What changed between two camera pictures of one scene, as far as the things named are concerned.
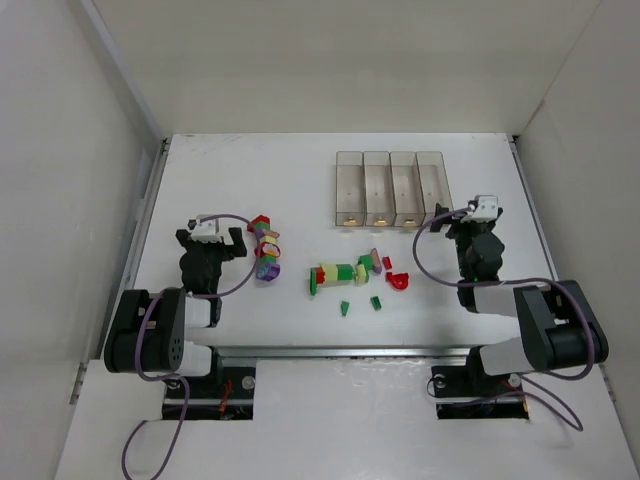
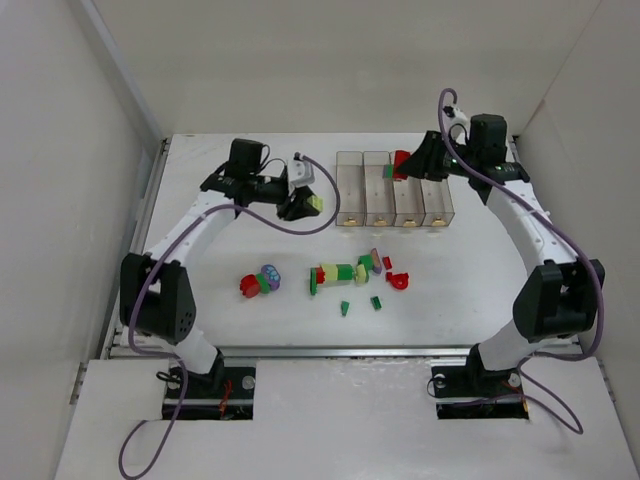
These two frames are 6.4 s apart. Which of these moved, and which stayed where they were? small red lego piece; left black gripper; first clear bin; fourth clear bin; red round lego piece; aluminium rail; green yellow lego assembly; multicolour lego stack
Moved: multicolour lego stack; left black gripper
Stayed: fourth clear bin; red round lego piece; small red lego piece; first clear bin; green yellow lego assembly; aluminium rail
